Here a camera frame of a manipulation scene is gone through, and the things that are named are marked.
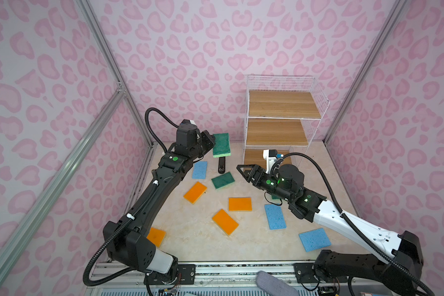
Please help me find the blue sponge front right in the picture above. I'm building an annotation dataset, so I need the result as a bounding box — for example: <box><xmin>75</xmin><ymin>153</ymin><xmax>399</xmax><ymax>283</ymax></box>
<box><xmin>298</xmin><ymin>228</ymin><xmax>331</xmax><ymax>252</ymax></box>

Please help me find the orange sponge front centre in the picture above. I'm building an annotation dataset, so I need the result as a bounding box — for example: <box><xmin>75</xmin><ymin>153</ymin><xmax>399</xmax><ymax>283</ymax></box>
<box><xmin>212</xmin><ymin>209</ymin><xmax>239</xmax><ymax>236</ymax></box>

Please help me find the orange sponge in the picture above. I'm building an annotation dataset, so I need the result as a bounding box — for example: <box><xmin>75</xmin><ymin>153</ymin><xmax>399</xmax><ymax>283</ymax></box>
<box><xmin>228</xmin><ymin>197</ymin><xmax>252</xmax><ymax>212</ymax></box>
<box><xmin>212</xmin><ymin>209</ymin><xmax>239</xmax><ymax>236</ymax></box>
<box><xmin>183</xmin><ymin>181</ymin><xmax>207</xmax><ymax>204</ymax></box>
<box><xmin>147</xmin><ymin>227</ymin><xmax>167</xmax><ymax>248</ymax></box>

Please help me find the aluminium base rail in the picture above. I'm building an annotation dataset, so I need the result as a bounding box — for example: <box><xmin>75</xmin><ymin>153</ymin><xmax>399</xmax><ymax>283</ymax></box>
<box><xmin>83</xmin><ymin>260</ymin><xmax>411</xmax><ymax>296</ymax></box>

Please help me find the orange sponge left back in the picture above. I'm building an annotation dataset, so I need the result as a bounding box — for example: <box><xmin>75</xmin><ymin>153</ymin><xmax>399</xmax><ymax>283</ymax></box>
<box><xmin>183</xmin><ymin>181</ymin><xmax>207</xmax><ymax>204</ymax></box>

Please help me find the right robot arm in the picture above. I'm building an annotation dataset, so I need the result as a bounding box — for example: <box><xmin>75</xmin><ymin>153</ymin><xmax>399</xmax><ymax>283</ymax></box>
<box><xmin>237</xmin><ymin>150</ymin><xmax>434</xmax><ymax>296</ymax></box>

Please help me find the orange sponge front left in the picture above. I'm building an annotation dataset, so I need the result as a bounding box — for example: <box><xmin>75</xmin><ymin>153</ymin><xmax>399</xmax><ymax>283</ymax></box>
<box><xmin>147</xmin><ymin>227</ymin><xmax>167</xmax><ymax>248</ymax></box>

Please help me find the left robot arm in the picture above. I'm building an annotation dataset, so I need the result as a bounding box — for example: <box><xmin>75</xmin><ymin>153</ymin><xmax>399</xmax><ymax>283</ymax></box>
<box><xmin>83</xmin><ymin>120</ymin><xmax>216</xmax><ymax>287</ymax></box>

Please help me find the white wire wooden shelf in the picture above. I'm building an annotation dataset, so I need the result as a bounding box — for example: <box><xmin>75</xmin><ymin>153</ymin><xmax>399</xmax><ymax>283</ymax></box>
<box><xmin>243</xmin><ymin>75</ymin><xmax>330</xmax><ymax>168</ymax></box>

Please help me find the grey cloth object front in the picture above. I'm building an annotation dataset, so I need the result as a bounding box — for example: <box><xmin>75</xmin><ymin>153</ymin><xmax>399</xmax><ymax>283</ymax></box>
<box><xmin>255</xmin><ymin>271</ymin><xmax>299</xmax><ymax>296</ymax></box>

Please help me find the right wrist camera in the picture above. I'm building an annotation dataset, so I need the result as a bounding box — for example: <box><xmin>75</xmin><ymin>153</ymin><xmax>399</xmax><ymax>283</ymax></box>
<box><xmin>263</xmin><ymin>149</ymin><xmax>284</xmax><ymax>174</ymax></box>

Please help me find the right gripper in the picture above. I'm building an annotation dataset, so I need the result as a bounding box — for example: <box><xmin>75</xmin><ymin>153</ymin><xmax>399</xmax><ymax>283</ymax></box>
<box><xmin>236</xmin><ymin>165</ymin><xmax>295</xmax><ymax>203</ymax></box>

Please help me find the blue sponge back left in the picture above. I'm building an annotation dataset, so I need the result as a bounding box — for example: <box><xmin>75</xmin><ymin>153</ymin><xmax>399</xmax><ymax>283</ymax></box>
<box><xmin>192</xmin><ymin>161</ymin><xmax>208</xmax><ymax>180</ymax></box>

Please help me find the black stapler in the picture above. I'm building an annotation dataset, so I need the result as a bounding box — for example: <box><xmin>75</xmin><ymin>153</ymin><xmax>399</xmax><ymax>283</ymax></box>
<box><xmin>218</xmin><ymin>157</ymin><xmax>226</xmax><ymax>175</ymax></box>

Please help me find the blue sponge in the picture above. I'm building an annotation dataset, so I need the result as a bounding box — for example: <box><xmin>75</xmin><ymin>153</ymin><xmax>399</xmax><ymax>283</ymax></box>
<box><xmin>298</xmin><ymin>228</ymin><xmax>331</xmax><ymax>252</ymax></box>
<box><xmin>192</xmin><ymin>161</ymin><xmax>208</xmax><ymax>180</ymax></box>
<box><xmin>264</xmin><ymin>204</ymin><xmax>287</xmax><ymax>230</ymax></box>

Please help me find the blue sponge centre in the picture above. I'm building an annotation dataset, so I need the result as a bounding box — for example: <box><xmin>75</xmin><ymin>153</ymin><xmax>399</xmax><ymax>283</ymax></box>
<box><xmin>264</xmin><ymin>204</ymin><xmax>287</xmax><ymax>230</ymax></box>

